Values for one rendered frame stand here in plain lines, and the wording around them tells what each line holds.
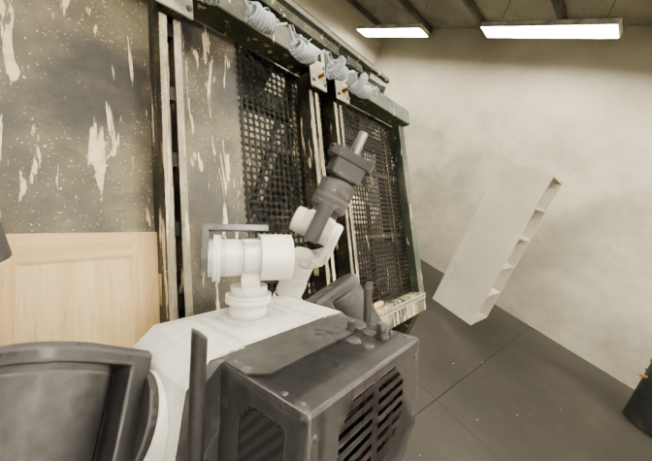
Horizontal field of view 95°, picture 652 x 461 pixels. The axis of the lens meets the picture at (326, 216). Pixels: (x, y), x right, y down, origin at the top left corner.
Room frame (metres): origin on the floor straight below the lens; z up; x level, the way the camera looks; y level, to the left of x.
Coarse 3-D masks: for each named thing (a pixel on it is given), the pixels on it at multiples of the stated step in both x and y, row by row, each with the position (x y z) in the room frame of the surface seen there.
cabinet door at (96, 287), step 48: (48, 240) 0.53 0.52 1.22; (96, 240) 0.60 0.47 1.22; (144, 240) 0.67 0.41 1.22; (0, 288) 0.45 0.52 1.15; (48, 288) 0.50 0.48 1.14; (96, 288) 0.56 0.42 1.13; (144, 288) 0.63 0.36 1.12; (0, 336) 0.43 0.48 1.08; (48, 336) 0.47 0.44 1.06; (96, 336) 0.53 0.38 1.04
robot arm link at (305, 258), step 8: (336, 224) 0.69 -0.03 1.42; (336, 232) 0.67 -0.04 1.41; (328, 240) 0.66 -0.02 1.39; (336, 240) 0.66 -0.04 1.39; (296, 248) 0.71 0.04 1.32; (304, 248) 0.73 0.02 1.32; (320, 248) 0.73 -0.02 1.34; (328, 248) 0.67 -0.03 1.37; (296, 256) 0.68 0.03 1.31; (304, 256) 0.69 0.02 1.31; (312, 256) 0.71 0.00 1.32; (320, 256) 0.67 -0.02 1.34; (328, 256) 0.67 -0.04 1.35; (296, 264) 0.68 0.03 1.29; (304, 264) 0.68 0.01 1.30; (312, 264) 0.67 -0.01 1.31; (320, 264) 0.67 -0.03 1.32
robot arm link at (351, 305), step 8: (360, 288) 0.52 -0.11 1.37; (344, 296) 0.49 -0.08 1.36; (352, 296) 0.49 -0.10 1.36; (360, 296) 0.50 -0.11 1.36; (336, 304) 0.48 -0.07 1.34; (344, 304) 0.48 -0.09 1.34; (352, 304) 0.49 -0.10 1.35; (360, 304) 0.49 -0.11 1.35; (344, 312) 0.48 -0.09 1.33; (352, 312) 0.48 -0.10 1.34; (360, 312) 0.49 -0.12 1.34; (376, 320) 0.50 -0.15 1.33
